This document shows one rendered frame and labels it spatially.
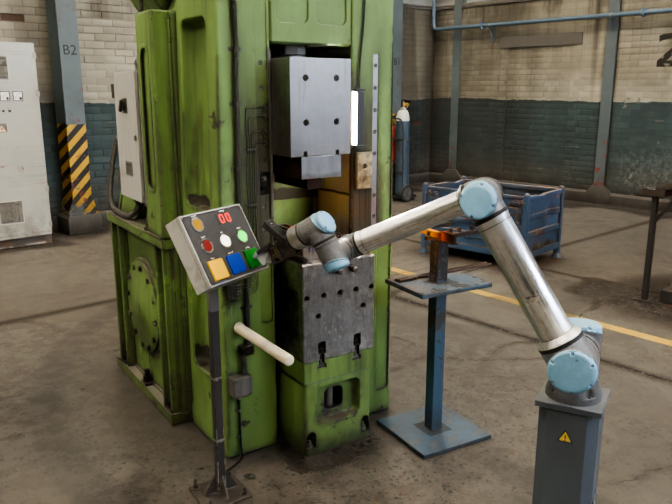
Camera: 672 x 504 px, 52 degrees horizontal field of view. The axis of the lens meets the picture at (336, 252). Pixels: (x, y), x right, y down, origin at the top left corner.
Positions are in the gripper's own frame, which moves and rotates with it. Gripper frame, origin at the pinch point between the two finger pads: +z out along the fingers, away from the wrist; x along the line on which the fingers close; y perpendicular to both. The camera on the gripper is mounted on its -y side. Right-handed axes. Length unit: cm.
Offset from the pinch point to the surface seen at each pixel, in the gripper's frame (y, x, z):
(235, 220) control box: -15.4, 0.3, 2.0
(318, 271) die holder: 15.0, 36.7, 2.8
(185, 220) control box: -19.8, -24.6, 2.0
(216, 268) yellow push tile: 0.2, -21.2, 1.3
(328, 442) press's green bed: 87, 42, 43
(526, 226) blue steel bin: 46, 408, 39
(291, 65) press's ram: -63, 32, -32
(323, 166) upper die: -24, 45, -17
